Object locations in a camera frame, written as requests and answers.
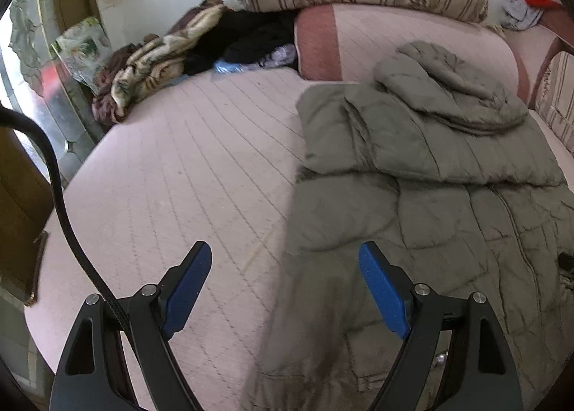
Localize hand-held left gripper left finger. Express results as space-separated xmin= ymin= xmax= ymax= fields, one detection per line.
xmin=49 ymin=240 xmax=212 ymax=411

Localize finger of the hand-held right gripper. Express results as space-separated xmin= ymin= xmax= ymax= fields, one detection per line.
xmin=557 ymin=252 xmax=574 ymax=290

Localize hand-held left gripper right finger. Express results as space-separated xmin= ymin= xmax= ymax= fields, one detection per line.
xmin=358 ymin=241 xmax=524 ymax=411

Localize olive quilted hooded jacket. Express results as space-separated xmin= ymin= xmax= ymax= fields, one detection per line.
xmin=240 ymin=41 xmax=574 ymax=411

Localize black clothes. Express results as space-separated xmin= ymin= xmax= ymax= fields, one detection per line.
xmin=184 ymin=9 xmax=297 ymax=75

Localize pink quilted bed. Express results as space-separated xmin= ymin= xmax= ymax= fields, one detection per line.
xmin=24 ymin=65 xmax=574 ymax=411

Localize long striped floral cushion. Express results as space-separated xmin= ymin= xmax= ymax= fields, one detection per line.
xmin=533 ymin=52 xmax=574 ymax=156

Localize wooden cabinet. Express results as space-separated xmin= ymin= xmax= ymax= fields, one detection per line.
xmin=0 ymin=126 xmax=57 ymax=306

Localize pink bolster cushion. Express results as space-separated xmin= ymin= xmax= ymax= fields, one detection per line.
xmin=502 ymin=23 xmax=574 ymax=109
xmin=293 ymin=3 xmax=530 ymax=102

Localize brown floral blanket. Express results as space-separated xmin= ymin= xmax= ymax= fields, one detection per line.
xmin=92 ymin=0 xmax=229 ymax=125

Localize stained glass door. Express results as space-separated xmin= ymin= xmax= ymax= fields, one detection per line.
xmin=0 ymin=0 xmax=106 ymax=190

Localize blue plastic bag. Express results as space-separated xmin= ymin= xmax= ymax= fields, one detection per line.
xmin=213 ymin=44 xmax=297 ymax=75

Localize grey cloth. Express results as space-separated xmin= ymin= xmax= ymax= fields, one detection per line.
xmin=500 ymin=0 xmax=543 ymax=31

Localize green floral printed bag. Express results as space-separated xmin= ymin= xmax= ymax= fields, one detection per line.
xmin=49 ymin=16 xmax=115 ymax=95

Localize black cable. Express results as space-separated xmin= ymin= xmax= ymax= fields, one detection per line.
xmin=0 ymin=107 xmax=133 ymax=340

